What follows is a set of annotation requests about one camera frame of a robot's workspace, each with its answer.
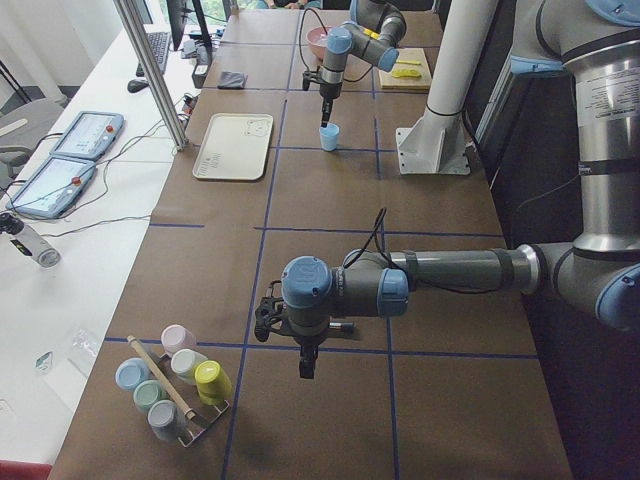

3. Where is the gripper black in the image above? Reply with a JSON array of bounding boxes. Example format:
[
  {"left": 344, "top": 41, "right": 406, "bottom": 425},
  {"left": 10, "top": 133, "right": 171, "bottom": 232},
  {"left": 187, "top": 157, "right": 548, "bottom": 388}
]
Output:
[
  {"left": 254, "top": 281, "right": 355, "bottom": 379},
  {"left": 302, "top": 69, "right": 343, "bottom": 128}
]

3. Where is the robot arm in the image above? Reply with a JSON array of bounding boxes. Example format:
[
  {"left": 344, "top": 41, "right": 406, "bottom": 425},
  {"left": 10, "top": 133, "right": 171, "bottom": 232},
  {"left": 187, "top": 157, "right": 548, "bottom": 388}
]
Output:
[
  {"left": 303, "top": 0, "right": 407, "bottom": 127},
  {"left": 254, "top": 1, "right": 639, "bottom": 379}
]

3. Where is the light blue plastic cup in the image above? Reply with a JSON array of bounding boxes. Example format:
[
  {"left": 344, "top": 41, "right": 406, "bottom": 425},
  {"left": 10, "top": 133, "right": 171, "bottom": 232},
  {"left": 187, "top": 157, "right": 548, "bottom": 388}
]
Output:
[{"left": 319, "top": 122, "right": 340, "bottom": 152}]

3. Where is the yellow-green cup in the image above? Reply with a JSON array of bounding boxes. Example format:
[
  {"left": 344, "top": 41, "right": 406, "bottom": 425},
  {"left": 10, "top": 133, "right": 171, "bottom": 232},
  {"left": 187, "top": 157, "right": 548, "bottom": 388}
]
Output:
[{"left": 194, "top": 360, "right": 233, "bottom": 406}]

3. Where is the white cup on rack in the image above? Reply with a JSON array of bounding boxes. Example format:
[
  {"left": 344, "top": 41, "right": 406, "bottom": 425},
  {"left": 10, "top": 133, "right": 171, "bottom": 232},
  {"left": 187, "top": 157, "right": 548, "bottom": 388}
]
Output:
[{"left": 171, "top": 348, "right": 208, "bottom": 385}]

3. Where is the pink cup on rack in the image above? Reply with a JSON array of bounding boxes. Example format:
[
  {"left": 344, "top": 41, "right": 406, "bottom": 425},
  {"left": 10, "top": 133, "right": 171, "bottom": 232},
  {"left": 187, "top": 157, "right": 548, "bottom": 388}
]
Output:
[{"left": 160, "top": 324, "right": 197, "bottom": 357}]

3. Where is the grey cup on rack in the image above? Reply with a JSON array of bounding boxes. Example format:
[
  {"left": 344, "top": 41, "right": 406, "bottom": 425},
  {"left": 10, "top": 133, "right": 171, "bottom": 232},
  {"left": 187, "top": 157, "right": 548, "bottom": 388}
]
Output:
[{"left": 147, "top": 400, "right": 186, "bottom": 442}]

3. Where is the green cup on rack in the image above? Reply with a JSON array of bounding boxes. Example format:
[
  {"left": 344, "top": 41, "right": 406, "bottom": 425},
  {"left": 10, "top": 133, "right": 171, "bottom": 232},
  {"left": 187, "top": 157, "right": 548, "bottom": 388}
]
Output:
[{"left": 133, "top": 380, "right": 169, "bottom": 414}]

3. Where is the blue cup on rack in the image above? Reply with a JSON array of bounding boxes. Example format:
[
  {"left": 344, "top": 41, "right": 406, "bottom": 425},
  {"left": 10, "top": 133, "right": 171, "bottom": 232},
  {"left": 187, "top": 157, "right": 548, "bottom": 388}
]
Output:
[{"left": 114, "top": 357, "right": 150, "bottom": 391}]

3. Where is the pink bowl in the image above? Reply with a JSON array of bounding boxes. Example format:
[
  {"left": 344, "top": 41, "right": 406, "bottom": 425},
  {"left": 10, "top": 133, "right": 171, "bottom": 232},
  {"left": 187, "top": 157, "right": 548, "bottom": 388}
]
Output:
[{"left": 306, "top": 26, "right": 330, "bottom": 61}]

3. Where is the wooden cutting board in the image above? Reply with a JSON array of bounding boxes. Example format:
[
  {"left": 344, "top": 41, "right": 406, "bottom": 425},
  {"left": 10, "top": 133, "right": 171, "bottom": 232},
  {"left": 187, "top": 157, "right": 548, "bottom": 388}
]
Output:
[{"left": 378, "top": 48, "right": 432, "bottom": 92}]

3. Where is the grey folded cloth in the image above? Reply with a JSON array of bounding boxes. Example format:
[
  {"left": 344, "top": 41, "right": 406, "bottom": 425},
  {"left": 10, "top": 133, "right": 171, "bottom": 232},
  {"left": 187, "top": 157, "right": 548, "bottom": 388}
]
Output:
[{"left": 217, "top": 71, "right": 248, "bottom": 90}]

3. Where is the cream bear tray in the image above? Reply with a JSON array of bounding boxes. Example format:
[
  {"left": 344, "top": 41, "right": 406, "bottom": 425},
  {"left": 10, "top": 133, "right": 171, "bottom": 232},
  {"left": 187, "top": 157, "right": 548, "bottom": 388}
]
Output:
[{"left": 192, "top": 113, "right": 273, "bottom": 181}]

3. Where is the black monitor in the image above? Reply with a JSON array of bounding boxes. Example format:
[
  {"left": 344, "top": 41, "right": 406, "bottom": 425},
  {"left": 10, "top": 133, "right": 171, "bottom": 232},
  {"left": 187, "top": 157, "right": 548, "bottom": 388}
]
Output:
[{"left": 166, "top": 0, "right": 213, "bottom": 66}]

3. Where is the black keyboard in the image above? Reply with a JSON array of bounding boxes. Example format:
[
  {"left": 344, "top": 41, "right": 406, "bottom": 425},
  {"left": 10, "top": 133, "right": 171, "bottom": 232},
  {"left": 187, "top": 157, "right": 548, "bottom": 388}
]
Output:
[{"left": 147, "top": 31, "right": 171, "bottom": 74}]

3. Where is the black computer mouse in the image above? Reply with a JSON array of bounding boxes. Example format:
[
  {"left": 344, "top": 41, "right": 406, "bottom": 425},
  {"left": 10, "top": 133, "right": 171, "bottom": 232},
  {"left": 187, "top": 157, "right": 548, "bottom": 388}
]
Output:
[{"left": 127, "top": 78, "right": 149, "bottom": 94}]

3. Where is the clear plastic bag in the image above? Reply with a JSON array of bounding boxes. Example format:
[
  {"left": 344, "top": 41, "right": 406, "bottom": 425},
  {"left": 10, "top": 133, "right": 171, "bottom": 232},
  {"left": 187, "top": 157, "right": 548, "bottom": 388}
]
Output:
[{"left": 69, "top": 328, "right": 101, "bottom": 362}]

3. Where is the upper teach pendant tablet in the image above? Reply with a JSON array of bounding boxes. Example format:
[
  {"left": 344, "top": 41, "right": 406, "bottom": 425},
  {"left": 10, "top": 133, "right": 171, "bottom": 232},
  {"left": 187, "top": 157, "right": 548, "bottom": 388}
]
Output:
[{"left": 50, "top": 111, "right": 125, "bottom": 161}]

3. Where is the teach pendant tablet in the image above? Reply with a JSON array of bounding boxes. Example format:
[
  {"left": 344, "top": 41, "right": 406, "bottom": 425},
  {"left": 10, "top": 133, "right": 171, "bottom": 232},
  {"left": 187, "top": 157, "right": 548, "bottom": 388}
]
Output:
[
  {"left": 6, "top": 155, "right": 96, "bottom": 219},
  {"left": 50, "top": 111, "right": 125, "bottom": 161}
]

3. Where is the lower teach pendant tablet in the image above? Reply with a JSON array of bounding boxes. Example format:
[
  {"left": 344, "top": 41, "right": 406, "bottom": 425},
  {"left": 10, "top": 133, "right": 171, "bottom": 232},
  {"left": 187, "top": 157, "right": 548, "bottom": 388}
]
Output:
[{"left": 6, "top": 155, "right": 96, "bottom": 219}]

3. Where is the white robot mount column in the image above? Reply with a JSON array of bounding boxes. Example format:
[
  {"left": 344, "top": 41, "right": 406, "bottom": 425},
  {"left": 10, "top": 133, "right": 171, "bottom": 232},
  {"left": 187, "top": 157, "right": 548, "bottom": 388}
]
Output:
[{"left": 396, "top": 0, "right": 498, "bottom": 175}]

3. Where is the aluminium frame post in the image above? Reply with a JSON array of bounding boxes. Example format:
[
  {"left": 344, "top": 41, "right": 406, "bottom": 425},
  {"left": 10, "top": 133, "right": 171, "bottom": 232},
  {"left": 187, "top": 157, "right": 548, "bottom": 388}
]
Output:
[{"left": 114, "top": 0, "right": 188, "bottom": 151}]

